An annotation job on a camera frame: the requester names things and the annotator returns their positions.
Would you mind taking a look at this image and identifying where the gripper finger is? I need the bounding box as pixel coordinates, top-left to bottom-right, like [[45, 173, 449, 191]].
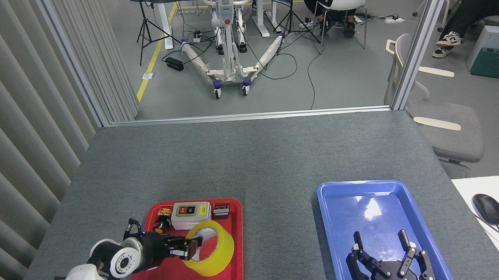
[[169, 243, 200, 262], [396, 228, 436, 280], [164, 232, 204, 250], [344, 230, 382, 280]]

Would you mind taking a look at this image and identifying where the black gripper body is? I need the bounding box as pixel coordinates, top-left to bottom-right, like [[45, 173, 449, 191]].
[[139, 229, 174, 271], [367, 258, 419, 280]]

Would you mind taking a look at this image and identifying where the yellow tape roll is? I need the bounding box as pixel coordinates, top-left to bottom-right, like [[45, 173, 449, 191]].
[[181, 219, 237, 279]]

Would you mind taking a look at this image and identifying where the black yellow push button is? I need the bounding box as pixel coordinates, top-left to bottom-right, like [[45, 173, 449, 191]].
[[151, 207, 173, 234]]

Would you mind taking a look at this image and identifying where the blue plastic tray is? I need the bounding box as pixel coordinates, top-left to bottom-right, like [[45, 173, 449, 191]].
[[316, 175, 454, 280]]

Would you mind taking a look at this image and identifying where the black computer mouse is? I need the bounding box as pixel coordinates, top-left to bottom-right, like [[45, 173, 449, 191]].
[[472, 192, 499, 226]]

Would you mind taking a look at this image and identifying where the grey office chair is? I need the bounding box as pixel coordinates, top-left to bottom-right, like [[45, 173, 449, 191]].
[[380, 29, 487, 183]]

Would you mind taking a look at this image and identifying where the black power adapter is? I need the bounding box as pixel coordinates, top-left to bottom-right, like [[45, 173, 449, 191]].
[[165, 56, 185, 73]]

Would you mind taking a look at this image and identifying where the grey vertical curtain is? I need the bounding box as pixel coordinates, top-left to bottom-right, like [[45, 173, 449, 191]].
[[0, 0, 150, 280]]

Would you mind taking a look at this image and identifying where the white stand on wheels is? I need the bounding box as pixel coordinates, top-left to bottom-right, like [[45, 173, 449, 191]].
[[177, 0, 288, 102]]

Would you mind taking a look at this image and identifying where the green tool case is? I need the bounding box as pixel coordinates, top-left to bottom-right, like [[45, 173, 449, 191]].
[[468, 46, 499, 83]]

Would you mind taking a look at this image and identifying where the black tripod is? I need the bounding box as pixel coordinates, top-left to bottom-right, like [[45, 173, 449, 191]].
[[270, 0, 323, 57], [134, 0, 183, 66]]

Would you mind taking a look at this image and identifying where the person with white shoes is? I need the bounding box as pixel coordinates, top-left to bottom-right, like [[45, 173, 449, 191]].
[[429, 0, 499, 59]]

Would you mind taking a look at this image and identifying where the grey two-button switch box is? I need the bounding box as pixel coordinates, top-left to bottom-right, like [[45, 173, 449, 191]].
[[170, 201, 213, 231]]

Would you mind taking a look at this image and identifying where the silver frame rail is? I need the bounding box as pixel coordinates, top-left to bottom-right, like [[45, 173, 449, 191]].
[[109, 104, 393, 129]]

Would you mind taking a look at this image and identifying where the black floor cable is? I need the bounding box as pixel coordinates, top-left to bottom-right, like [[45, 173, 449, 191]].
[[304, 40, 329, 110]]

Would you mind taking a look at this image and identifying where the silver frame post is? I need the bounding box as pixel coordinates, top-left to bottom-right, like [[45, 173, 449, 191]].
[[385, 0, 464, 111], [35, 0, 110, 131]]

